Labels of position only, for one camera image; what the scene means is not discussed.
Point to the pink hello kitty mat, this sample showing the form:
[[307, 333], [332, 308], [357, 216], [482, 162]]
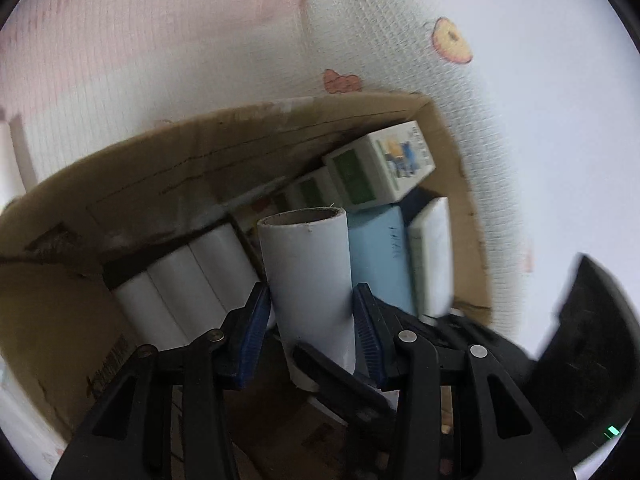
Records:
[[139, 122]]

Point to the panda print carton box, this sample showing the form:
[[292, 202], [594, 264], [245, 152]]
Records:
[[381, 167]]

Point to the white paper tube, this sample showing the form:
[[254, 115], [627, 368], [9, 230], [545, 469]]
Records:
[[225, 265], [187, 293], [11, 182], [307, 265], [142, 304]]

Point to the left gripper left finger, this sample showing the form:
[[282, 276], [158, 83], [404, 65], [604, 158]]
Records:
[[127, 434]]

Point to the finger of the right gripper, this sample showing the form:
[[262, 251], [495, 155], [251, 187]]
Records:
[[344, 394]]

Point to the spiral notebook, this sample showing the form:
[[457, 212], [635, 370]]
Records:
[[432, 259]]

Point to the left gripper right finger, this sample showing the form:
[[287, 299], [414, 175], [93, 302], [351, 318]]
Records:
[[390, 354]]

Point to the light blue flat box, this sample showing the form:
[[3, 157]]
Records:
[[379, 255]]

